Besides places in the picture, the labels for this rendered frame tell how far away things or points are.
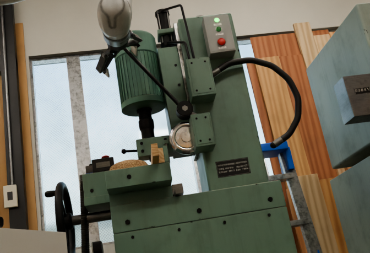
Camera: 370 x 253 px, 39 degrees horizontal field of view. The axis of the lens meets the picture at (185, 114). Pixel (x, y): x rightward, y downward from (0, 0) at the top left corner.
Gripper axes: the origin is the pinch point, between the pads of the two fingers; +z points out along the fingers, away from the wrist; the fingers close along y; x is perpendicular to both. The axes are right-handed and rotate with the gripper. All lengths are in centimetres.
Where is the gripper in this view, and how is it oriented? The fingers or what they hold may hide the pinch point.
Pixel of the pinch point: (120, 62)
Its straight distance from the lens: 198.3
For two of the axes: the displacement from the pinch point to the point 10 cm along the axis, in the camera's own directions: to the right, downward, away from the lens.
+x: -6.8, -7.0, 2.1
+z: -0.6, 3.4, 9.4
